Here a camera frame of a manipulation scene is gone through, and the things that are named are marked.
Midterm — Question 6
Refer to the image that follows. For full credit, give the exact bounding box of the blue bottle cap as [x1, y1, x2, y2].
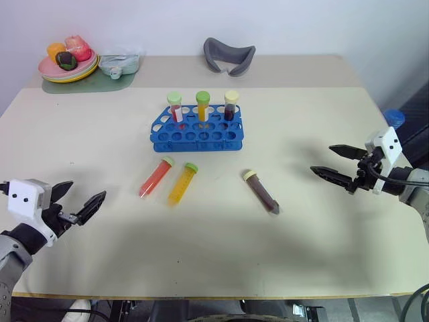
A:
[382, 108, 407, 130]

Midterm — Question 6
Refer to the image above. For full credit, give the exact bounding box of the yellow plate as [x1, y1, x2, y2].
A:
[41, 58, 102, 84]

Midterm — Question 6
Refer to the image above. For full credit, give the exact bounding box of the dark brown green toy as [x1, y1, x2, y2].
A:
[54, 50, 79, 71]

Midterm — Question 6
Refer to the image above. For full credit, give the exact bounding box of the white shoe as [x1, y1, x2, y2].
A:
[60, 299, 93, 322]

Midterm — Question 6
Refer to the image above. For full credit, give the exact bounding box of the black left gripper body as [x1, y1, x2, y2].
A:
[42, 202, 83, 240]

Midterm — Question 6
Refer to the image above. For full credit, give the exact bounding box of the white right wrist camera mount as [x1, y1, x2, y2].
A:
[364, 126, 402, 196]

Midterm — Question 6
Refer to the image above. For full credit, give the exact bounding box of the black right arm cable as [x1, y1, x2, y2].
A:
[366, 162, 429, 186]

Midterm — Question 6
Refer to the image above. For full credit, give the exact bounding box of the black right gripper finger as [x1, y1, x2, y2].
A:
[310, 166, 357, 193]
[328, 144, 368, 162]

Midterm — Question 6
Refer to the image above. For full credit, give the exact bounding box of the orange toy fruit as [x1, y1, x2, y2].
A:
[46, 42, 68, 65]

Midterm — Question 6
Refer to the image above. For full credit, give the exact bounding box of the dark looped cable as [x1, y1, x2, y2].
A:
[400, 284, 429, 322]

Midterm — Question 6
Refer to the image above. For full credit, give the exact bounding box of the red tube, pale green cap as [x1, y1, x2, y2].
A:
[166, 91, 184, 123]
[137, 156, 176, 199]

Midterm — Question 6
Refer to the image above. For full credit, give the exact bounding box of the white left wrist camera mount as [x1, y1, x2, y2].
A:
[6, 178, 57, 248]

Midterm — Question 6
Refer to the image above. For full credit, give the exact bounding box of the dark tube, yellow cap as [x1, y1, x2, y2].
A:
[242, 169, 281, 216]
[223, 90, 241, 122]

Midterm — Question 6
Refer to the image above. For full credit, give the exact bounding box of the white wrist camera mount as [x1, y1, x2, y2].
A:
[6, 178, 57, 248]
[364, 126, 402, 196]

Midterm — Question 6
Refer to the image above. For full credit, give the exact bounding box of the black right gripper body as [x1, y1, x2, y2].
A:
[347, 150, 387, 196]

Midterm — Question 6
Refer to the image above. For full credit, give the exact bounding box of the blue test tube rack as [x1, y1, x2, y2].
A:
[149, 104, 246, 154]

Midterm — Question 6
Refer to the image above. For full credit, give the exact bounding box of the pink plate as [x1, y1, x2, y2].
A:
[37, 53, 99, 80]

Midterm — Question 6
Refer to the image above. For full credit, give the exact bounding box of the green table mat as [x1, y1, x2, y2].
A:
[41, 63, 139, 95]

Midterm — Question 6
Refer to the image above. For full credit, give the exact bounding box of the orange tube, green cap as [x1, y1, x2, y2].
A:
[195, 90, 211, 123]
[166, 162, 199, 207]

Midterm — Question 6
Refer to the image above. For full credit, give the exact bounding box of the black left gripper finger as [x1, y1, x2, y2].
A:
[75, 191, 107, 226]
[50, 180, 74, 205]

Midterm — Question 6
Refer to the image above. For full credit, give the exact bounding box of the pink toy fruit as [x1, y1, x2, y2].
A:
[64, 34, 93, 62]

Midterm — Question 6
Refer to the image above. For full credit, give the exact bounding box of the grey foam face pad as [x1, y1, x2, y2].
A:
[202, 37, 257, 78]

